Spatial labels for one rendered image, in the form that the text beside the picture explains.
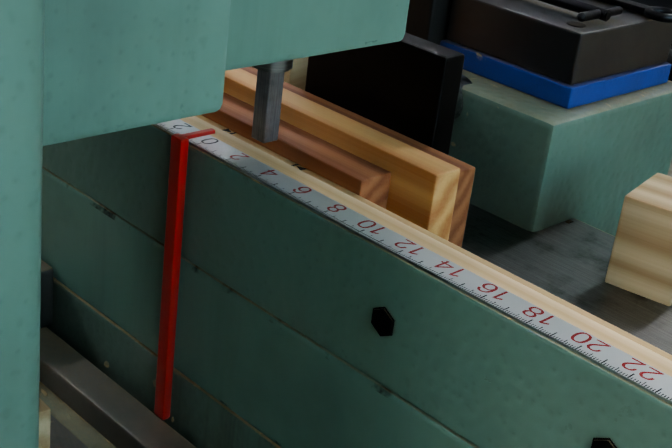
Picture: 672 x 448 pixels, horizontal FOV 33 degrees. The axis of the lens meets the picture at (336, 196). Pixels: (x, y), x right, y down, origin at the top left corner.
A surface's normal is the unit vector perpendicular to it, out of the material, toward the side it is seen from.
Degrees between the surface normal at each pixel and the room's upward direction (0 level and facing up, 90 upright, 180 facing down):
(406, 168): 90
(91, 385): 0
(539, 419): 90
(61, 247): 90
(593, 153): 90
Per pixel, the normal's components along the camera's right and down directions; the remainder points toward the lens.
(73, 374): 0.11, -0.91
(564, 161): 0.69, 0.36
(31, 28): 0.85, 0.30
